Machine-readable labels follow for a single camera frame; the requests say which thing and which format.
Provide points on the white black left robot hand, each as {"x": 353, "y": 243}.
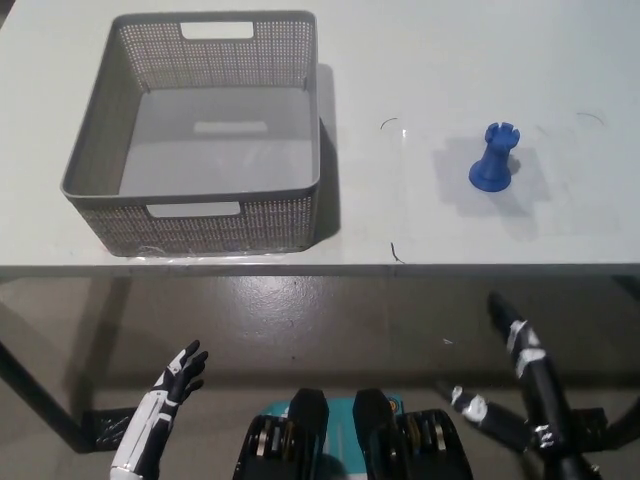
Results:
{"x": 150, "y": 425}

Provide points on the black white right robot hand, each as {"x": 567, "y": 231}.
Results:
{"x": 542, "y": 390}

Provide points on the blue rook chess piece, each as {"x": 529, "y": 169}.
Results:
{"x": 492, "y": 162}

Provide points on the black metal table leg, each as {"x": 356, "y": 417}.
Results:
{"x": 45, "y": 400}

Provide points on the black teal robot body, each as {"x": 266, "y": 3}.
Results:
{"x": 310, "y": 440}

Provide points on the grey perforated plastic basket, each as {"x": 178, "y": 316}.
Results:
{"x": 210, "y": 227}

